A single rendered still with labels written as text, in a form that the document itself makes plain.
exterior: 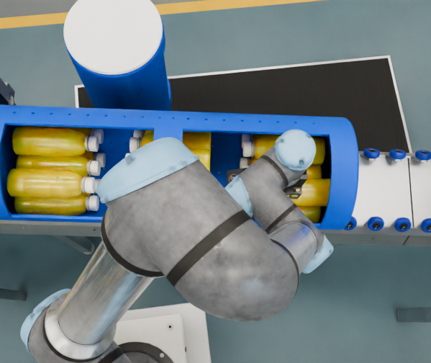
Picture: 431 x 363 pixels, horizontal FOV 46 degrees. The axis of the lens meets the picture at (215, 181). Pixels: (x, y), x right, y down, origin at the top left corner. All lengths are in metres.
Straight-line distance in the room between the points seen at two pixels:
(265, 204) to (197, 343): 0.40
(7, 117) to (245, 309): 0.86
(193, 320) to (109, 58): 0.75
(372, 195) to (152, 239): 1.05
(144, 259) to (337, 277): 1.89
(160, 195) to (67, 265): 1.89
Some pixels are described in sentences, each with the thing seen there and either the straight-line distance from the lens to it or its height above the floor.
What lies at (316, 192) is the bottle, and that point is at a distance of 1.27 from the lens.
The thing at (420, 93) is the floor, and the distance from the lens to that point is 2.81.
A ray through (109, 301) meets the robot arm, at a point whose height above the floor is 1.63.
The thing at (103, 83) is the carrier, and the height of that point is 0.98.
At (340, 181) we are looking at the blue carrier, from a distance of 1.20.
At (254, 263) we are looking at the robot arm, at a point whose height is 1.80.
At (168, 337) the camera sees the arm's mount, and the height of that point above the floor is 1.25.
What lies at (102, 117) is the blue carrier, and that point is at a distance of 1.23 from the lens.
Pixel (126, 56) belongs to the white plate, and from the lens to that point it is 1.49.
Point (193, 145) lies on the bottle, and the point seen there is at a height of 1.14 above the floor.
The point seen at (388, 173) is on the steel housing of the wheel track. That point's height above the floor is 0.93.
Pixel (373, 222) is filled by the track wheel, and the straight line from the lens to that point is 1.46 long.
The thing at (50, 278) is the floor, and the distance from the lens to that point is 2.43.
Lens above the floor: 2.33
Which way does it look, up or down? 75 degrees down
